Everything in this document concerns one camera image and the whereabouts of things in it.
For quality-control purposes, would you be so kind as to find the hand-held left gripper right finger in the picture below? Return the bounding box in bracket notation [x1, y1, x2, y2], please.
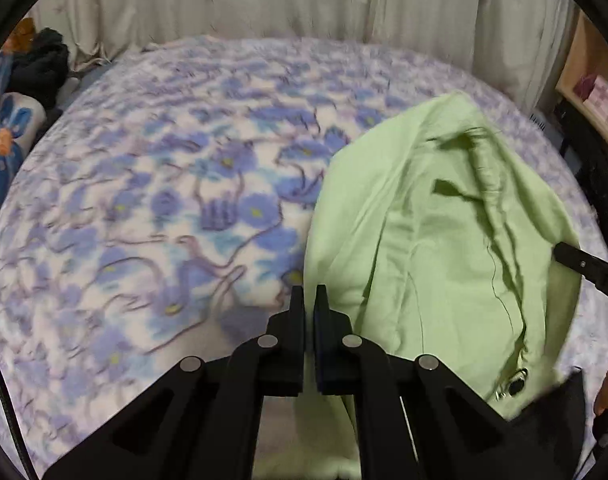
[313, 284, 535, 480]

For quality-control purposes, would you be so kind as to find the black clothes heap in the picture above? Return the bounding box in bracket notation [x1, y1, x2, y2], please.
[8, 27, 71, 111]

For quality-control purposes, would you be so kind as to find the stack of pink boxes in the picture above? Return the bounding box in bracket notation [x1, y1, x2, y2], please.
[576, 74, 608, 132]

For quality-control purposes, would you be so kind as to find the purple floral blanket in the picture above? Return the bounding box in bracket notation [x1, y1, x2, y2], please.
[0, 35, 608, 480]

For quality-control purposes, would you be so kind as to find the dark furniture piece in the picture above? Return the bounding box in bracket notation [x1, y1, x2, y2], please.
[553, 99, 608, 213]

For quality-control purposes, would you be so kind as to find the cream curtain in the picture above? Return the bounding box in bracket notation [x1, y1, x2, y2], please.
[28, 0, 581, 108]

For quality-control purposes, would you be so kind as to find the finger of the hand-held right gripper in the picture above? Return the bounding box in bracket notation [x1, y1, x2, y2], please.
[553, 241, 602, 283]

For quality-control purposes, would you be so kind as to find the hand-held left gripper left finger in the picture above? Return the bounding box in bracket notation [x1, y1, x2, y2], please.
[41, 285, 306, 480]

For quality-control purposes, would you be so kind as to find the green and black hoodie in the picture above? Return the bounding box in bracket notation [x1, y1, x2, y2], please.
[293, 90, 586, 480]

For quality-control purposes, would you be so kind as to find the black cable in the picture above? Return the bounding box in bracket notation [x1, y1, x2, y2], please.
[0, 337, 39, 480]

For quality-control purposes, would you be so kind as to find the blue floral pillow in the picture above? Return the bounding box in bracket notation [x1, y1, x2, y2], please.
[0, 49, 49, 233]

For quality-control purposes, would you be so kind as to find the wooden shelf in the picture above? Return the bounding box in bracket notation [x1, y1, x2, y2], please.
[554, 10, 608, 161]

